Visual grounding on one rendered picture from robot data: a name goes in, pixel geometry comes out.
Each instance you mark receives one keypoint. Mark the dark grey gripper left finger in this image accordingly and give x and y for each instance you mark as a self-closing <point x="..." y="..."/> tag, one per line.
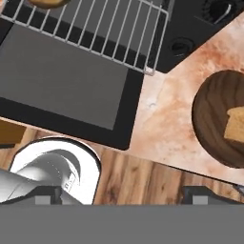
<point x="47" y="193"/>

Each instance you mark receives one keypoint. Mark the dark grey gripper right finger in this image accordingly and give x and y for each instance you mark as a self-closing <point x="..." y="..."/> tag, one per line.
<point x="197" y="192"/>

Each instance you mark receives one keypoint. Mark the dark wooden bowl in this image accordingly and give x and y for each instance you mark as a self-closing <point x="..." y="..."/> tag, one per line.
<point x="213" y="120"/>

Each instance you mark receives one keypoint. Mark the tan bread slice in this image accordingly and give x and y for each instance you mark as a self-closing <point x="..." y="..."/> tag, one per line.
<point x="236" y="125"/>

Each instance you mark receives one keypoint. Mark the small black toaster oven knob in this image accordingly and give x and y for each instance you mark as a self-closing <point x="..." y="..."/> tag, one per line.
<point x="181" y="46"/>

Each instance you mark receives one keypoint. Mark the large black toaster oven knob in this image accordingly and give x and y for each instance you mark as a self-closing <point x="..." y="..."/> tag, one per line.
<point x="219" y="9"/>

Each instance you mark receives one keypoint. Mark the toasted brown bread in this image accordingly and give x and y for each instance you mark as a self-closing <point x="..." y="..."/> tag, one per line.
<point x="47" y="3"/>

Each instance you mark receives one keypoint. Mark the brown wooden cupboard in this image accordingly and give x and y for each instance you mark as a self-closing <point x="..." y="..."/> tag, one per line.
<point x="9" y="133"/>

